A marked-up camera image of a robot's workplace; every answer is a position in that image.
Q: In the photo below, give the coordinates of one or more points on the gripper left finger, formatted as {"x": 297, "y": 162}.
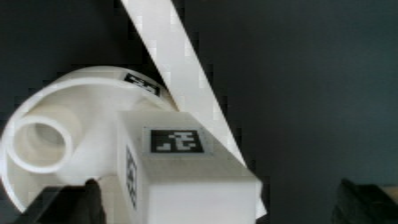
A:
{"x": 66, "y": 205}

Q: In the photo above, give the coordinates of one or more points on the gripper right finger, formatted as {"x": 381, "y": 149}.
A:
{"x": 366, "y": 204}

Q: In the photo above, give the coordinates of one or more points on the white stool leg with tag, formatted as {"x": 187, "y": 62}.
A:
{"x": 187, "y": 184}

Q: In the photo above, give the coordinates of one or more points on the white L-shaped wall fixture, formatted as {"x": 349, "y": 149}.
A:
{"x": 162, "y": 33}

